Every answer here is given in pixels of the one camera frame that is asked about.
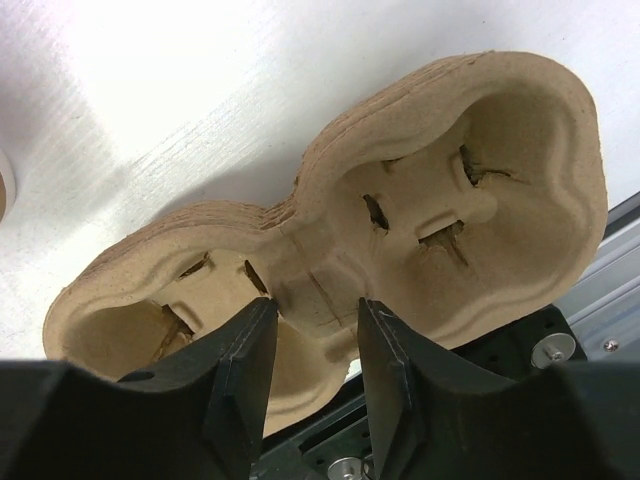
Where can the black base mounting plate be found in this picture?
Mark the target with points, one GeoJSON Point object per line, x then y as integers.
{"type": "Point", "coordinates": [334, 443]}

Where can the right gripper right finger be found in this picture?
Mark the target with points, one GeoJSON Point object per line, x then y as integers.
{"type": "Point", "coordinates": [432, 414]}

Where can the single brown paper cup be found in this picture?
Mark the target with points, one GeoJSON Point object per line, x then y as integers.
{"type": "Point", "coordinates": [8, 186]}

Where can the brown pulp cup carrier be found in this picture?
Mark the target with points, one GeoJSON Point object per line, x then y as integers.
{"type": "Point", "coordinates": [464, 196]}

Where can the aluminium frame rail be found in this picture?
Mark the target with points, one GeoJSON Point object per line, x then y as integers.
{"type": "Point", "coordinates": [602, 308]}

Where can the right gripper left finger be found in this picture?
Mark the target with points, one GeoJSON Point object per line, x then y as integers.
{"type": "Point", "coordinates": [201, 412]}

